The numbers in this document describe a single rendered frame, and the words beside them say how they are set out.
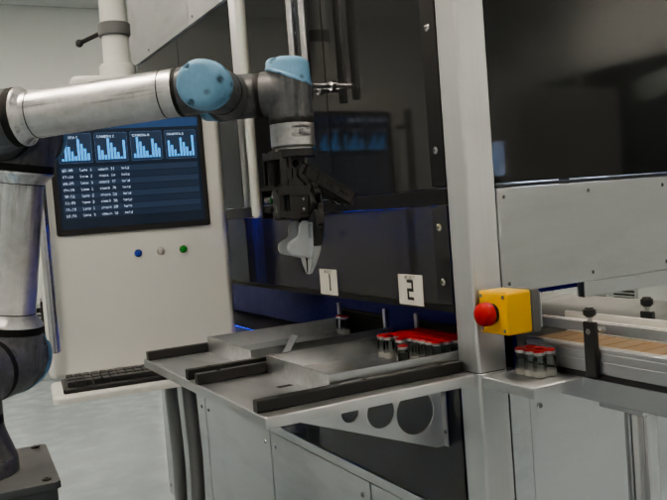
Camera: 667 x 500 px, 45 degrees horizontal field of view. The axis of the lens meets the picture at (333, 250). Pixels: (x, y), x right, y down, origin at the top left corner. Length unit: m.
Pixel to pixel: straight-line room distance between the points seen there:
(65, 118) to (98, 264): 0.90
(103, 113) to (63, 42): 5.65
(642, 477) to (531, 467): 0.22
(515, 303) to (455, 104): 0.36
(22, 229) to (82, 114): 0.29
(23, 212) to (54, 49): 5.45
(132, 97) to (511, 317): 0.70
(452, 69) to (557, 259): 0.40
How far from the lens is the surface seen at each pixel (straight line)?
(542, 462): 1.57
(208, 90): 1.22
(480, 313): 1.34
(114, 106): 1.30
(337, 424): 1.42
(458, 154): 1.42
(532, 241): 1.49
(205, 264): 2.22
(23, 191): 1.51
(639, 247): 1.69
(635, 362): 1.32
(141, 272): 2.19
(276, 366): 1.54
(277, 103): 1.35
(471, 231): 1.40
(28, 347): 1.54
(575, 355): 1.41
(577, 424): 1.61
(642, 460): 1.42
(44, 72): 6.87
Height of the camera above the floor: 1.19
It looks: 3 degrees down
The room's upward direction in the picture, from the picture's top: 4 degrees counter-clockwise
